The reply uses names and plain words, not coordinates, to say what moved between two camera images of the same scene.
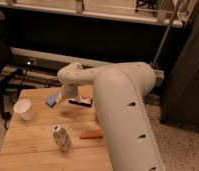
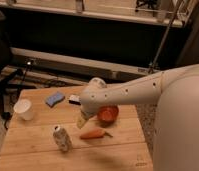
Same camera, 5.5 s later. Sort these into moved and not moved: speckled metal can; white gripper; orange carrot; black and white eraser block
Moved: white gripper
Not moved: orange carrot; speckled metal can; black and white eraser block
